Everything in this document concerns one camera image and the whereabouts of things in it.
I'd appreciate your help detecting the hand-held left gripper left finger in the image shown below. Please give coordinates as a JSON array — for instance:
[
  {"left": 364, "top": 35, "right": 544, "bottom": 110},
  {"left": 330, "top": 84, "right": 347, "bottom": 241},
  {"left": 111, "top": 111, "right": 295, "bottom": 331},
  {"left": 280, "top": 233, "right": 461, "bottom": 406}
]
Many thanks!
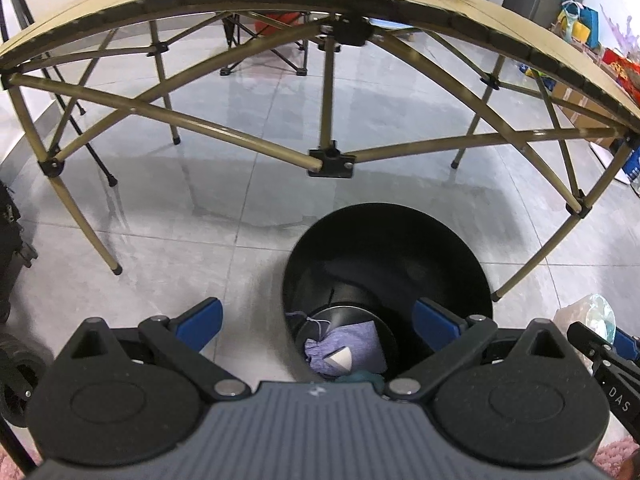
[{"left": 64, "top": 297, "right": 252, "bottom": 401}]

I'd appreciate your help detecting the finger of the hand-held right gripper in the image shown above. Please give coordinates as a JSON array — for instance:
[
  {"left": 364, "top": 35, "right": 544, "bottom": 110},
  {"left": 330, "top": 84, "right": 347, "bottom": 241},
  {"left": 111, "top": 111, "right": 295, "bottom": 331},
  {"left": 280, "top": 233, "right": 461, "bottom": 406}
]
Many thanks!
[{"left": 567, "top": 321, "right": 640, "bottom": 376}]

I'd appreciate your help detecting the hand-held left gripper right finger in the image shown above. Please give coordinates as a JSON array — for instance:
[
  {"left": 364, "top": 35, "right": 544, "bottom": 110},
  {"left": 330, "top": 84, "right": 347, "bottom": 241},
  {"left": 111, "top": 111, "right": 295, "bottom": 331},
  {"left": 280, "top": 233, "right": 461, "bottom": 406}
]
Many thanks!
[{"left": 386, "top": 297, "right": 574, "bottom": 401}]

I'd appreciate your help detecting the clear plastic bag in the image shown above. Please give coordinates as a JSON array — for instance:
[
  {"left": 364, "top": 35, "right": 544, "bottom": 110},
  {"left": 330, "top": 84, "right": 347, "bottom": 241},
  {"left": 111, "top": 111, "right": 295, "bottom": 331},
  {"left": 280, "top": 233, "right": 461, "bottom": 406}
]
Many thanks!
[{"left": 552, "top": 293, "right": 617, "bottom": 348}]

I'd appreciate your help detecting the purple drawstring bag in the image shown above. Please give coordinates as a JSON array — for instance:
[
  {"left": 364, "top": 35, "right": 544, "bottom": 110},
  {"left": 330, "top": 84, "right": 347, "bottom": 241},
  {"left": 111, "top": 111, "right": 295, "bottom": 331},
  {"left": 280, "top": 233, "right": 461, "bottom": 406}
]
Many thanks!
[{"left": 304, "top": 322, "right": 387, "bottom": 380}]

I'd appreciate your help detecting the black trash bin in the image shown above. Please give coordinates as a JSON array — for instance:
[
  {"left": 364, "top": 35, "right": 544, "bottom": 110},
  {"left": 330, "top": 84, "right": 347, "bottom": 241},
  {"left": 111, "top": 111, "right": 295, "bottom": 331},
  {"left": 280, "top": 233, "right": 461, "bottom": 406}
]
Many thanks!
[{"left": 281, "top": 203, "right": 493, "bottom": 386}]

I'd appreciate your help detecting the black tripod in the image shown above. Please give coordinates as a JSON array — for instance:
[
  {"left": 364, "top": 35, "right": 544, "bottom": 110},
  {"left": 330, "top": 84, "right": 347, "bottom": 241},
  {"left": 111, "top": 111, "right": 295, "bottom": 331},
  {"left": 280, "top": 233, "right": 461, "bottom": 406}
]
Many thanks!
[{"left": 0, "top": 0, "right": 119, "bottom": 189}]

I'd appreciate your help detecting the pink fuzzy garment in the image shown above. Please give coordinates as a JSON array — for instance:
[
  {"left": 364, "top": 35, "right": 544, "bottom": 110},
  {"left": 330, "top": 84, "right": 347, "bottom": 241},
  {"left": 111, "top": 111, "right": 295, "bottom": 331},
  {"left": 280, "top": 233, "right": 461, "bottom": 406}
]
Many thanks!
[{"left": 0, "top": 447, "right": 42, "bottom": 480}]

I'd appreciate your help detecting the large cardboard box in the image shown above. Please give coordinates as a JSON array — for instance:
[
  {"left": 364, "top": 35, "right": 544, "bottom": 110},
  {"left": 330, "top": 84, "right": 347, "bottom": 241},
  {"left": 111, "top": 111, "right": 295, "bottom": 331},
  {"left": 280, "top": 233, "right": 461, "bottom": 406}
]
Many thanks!
[{"left": 550, "top": 80, "right": 632, "bottom": 152}]

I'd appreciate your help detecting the red gift box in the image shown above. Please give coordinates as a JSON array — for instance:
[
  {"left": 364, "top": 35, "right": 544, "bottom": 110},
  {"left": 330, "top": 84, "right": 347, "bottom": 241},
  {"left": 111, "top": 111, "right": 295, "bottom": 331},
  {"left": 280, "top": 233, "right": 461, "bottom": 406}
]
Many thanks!
[{"left": 602, "top": 47, "right": 640, "bottom": 92}]

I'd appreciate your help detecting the black folding chair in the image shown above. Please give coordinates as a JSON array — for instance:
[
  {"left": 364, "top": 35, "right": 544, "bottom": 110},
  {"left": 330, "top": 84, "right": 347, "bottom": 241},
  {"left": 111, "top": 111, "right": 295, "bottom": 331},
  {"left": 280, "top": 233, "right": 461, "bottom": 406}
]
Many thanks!
[{"left": 220, "top": 10, "right": 346, "bottom": 77}]

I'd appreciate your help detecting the blue gift bag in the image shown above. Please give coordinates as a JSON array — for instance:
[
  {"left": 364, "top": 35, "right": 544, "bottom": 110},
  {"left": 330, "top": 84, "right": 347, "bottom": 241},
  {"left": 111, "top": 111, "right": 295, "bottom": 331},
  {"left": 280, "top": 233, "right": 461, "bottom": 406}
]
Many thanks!
[{"left": 560, "top": 0, "right": 599, "bottom": 44}]

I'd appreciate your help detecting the purple coral wall decal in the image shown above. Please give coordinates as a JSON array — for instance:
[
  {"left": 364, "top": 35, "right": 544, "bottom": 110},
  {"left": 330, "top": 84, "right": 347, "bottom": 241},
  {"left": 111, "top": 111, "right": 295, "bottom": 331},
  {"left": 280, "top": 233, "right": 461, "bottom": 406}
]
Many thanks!
[{"left": 600, "top": 5, "right": 640, "bottom": 57}]

